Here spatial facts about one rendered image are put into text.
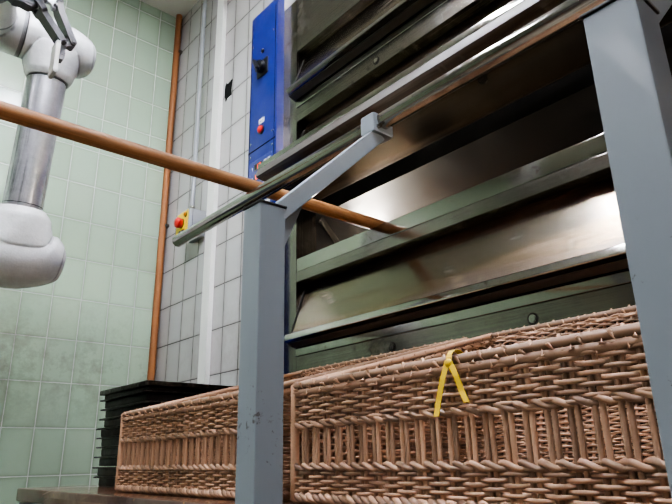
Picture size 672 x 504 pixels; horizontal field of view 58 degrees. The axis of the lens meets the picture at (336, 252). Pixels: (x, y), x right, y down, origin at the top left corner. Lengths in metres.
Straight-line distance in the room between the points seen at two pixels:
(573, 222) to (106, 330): 1.74
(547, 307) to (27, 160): 1.35
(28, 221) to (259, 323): 1.10
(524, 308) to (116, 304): 1.65
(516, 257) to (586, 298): 0.16
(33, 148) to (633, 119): 1.58
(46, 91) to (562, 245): 1.39
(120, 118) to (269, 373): 2.08
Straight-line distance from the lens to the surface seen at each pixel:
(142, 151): 1.21
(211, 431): 1.01
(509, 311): 1.21
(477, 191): 1.32
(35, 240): 1.75
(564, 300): 1.16
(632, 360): 0.55
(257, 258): 0.76
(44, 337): 2.34
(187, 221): 2.25
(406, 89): 1.37
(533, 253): 1.20
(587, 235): 1.15
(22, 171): 1.81
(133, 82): 2.82
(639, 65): 0.49
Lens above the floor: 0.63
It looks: 19 degrees up
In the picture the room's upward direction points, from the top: 1 degrees counter-clockwise
